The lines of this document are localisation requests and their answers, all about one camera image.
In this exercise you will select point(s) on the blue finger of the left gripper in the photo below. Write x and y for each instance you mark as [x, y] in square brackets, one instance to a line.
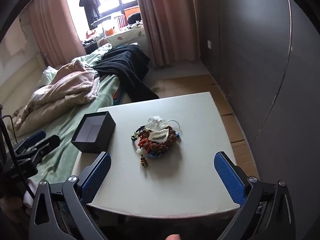
[34, 139]

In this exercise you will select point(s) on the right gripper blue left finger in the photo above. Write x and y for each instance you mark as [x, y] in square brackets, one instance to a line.
[92, 177]

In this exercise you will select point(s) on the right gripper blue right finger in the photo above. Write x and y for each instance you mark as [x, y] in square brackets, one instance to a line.
[233, 178]

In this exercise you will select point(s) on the clear plastic bags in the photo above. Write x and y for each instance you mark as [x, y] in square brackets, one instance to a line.
[158, 129]

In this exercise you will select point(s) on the black jewelry box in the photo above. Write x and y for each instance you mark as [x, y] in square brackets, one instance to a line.
[94, 132]

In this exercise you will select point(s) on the person's hand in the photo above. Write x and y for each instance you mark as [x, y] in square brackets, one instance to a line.
[173, 237]

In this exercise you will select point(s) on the green bed sheet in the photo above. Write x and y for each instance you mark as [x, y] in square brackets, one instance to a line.
[57, 166]

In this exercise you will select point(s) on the pink fleece blanket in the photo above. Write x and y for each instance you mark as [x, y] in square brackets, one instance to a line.
[74, 84]

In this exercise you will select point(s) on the left pink curtain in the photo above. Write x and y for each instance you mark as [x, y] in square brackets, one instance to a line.
[54, 31]

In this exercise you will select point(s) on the pink curtain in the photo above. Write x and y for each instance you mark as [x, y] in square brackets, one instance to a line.
[54, 31]
[171, 30]

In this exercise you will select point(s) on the black knitted blanket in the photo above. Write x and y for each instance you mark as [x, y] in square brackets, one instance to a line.
[130, 64]

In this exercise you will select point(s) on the patterned windowsill cloth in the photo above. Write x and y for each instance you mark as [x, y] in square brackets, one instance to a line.
[126, 35]

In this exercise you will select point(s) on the hanging dark clothes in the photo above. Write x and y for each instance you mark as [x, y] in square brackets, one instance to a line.
[91, 8]

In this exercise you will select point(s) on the black round cushion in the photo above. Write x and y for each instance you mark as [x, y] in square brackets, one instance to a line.
[135, 17]

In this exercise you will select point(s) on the orange box on windowsill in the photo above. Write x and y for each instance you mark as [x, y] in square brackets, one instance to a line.
[129, 11]

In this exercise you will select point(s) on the right pink curtain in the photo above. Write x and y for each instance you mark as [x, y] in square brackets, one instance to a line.
[171, 30]

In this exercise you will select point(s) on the paper sheet on wall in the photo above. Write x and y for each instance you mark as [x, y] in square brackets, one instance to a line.
[14, 39]

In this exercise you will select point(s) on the white wall socket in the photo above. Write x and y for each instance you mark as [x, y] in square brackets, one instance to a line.
[209, 44]

